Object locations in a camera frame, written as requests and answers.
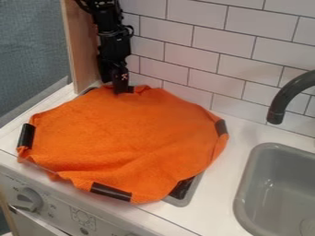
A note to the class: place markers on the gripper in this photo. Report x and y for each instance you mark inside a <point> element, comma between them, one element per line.
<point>114,49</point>

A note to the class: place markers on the orange cloth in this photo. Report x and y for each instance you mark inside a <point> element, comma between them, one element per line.
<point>123,138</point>

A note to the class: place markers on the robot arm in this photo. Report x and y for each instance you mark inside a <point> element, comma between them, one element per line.
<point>106,14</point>

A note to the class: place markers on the wooden board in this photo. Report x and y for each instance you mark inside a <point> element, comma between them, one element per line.
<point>82,46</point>

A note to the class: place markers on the toy stove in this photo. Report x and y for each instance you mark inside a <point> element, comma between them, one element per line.
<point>183,192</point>

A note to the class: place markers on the tap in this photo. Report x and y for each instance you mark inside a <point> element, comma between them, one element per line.
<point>287,92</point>

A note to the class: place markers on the toy sink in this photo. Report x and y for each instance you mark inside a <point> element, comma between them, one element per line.
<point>279,190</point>

